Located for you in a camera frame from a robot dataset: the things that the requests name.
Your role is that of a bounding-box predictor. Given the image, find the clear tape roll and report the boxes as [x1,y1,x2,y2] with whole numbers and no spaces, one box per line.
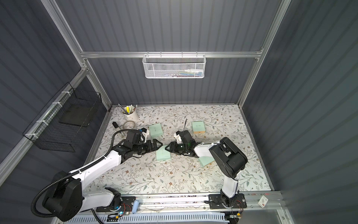
[122,120,136,129]

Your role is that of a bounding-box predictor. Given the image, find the floral table mat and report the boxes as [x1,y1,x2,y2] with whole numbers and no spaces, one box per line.
[86,105,271,194]

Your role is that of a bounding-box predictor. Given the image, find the white square tag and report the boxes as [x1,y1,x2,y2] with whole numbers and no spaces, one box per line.
[257,195,268,208]

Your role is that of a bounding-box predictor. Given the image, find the black marker pen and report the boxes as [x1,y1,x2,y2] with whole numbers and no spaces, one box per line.
[112,121,124,138]

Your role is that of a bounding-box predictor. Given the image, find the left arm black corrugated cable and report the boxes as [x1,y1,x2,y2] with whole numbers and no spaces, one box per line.
[30,129,132,218]

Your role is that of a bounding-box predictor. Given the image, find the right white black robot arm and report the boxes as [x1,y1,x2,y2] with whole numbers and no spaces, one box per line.
[165,130,248,208]

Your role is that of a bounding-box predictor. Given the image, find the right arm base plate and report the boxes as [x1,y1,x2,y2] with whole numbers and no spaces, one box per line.
[208,193,247,210]

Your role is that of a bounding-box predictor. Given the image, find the black wire side basket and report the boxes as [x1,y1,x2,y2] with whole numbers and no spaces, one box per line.
[22,84,102,153]

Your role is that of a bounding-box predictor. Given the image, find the white perforated front panel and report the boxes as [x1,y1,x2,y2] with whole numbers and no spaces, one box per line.
[62,212,230,224]

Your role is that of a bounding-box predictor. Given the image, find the mint jewelry box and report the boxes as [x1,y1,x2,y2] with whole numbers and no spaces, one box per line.
[192,121,206,134]
[156,145,171,161]
[198,156,215,168]
[149,123,164,139]

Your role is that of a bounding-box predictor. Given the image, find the white wire wall basket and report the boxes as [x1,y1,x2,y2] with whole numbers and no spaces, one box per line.
[142,53,207,79]

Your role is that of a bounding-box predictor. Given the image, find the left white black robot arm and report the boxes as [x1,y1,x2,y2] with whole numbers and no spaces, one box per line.
[30,129,163,222]

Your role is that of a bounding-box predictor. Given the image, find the blue cylinder on rail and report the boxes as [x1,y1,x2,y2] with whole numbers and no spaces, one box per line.
[131,199,140,214]

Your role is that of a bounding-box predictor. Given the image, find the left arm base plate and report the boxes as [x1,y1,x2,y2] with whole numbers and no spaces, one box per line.
[96,197,136,212]

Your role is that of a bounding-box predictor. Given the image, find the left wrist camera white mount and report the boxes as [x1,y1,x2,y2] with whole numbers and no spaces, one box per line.
[140,128,150,143]

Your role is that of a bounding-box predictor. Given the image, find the white pen holder cup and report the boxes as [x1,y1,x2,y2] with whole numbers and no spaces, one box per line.
[118,104,139,123]

